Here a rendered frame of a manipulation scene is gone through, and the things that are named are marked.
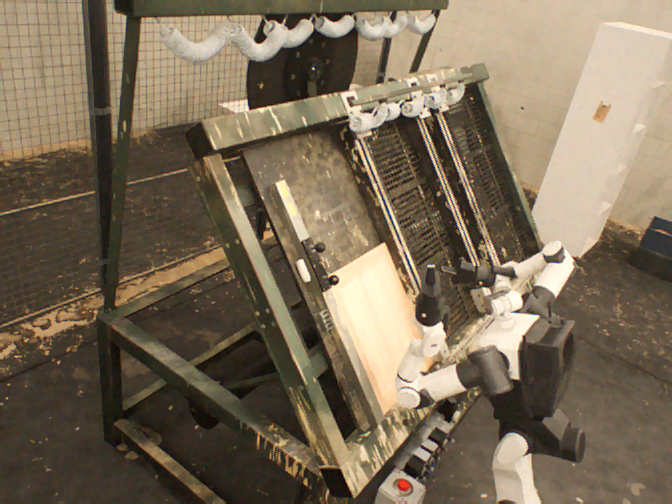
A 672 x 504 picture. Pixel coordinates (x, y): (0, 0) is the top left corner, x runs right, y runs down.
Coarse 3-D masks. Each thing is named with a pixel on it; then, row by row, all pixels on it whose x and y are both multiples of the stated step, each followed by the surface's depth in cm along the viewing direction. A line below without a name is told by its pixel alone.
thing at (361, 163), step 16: (352, 112) 229; (384, 112) 227; (336, 128) 236; (352, 144) 235; (352, 160) 237; (368, 160) 237; (368, 176) 235; (368, 192) 238; (384, 192) 240; (368, 208) 240; (384, 208) 237; (384, 224) 239; (384, 240) 241; (400, 240) 241; (400, 256) 239; (400, 272) 242; (416, 272) 244; (416, 288) 241; (448, 352) 248
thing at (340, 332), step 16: (272, 192) 202; (288, 208) 201; (288, 224) 202; (304, 256) 203; (320, 288) 204; (320, 304) 206; (336, 304) 208; (336, 320) 206; (336, 336) 207; (352, 352) 208; (352, 368) 208; (368, 384) 211; (368, 400) 209; (368, 416) 211; (384, 416) 213
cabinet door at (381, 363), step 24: (360, 264) 226; (384, 264) 238; (336, 288) 213; (360, 288) 223; (384, 288) 234; (360, 312) 220; (384, 312) 231; (408, 312) 242; (360, 336) 217; (384, 336) 228; (408, 336) 239; (384, 360) 224; (432, 360) 247; (384, 384) 221; (384, 408) 217
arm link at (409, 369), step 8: (408, 352) 187; (408, 360) 187; (416, 360) 186; (424, 360) 187; (400, 368) 191; (408, 368) 188; (416, 368) 188; (400, 376) 192; (408, 376) 189; (416, 376) 190; (400, 384) 192; (408, 384) 191; (416, 384) 192
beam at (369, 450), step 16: (512, 288) 311; (528, 288) 325; (480, 320) 278; (464, 336) 265; (464, 352) 261; (432, 368) 242; (400, 416) 218; (416, 416) 225; (368, 432) 207; (384, 432) 210; (400, 432) 216; (352, 448) 200; (368, 448) 202; (384, 448) 208; (352, 464) 194; (368, 464) 200; (336, 480) 194; (352, 480) 193; (368, 480) 198; (336, 496) 196; (352, 496) 192
